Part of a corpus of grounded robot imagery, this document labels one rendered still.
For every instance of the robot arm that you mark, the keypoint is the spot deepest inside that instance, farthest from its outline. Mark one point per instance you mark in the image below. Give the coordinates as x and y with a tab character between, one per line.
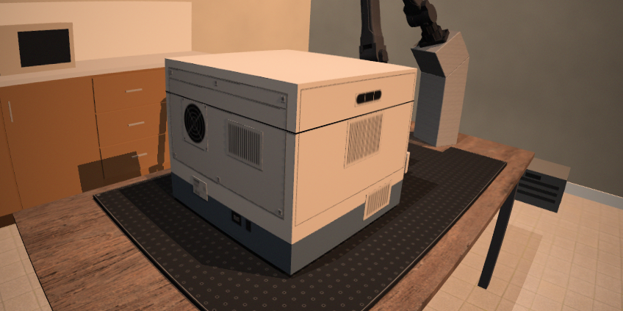
372	47

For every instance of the beige benchtop instrument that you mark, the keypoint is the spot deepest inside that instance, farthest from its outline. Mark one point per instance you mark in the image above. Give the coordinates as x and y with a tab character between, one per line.
288	152

